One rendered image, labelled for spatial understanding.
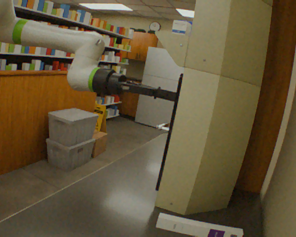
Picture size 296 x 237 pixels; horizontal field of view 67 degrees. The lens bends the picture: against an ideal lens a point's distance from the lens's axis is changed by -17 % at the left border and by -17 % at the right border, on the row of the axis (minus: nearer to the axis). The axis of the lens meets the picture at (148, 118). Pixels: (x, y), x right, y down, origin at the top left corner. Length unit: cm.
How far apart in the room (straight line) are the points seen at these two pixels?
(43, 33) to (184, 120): 64
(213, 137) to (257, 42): 35
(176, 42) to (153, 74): 522
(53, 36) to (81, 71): 20
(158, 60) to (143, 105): 108
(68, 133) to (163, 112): 334
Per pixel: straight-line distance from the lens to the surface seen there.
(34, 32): 108
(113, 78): 90
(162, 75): 595
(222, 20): 80
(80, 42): 99
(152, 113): 606
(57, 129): 312
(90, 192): 93
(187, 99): 79
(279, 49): 117
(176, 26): 90
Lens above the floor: 140
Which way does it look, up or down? 12 degrees down
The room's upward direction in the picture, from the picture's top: 11 degrees clockwise
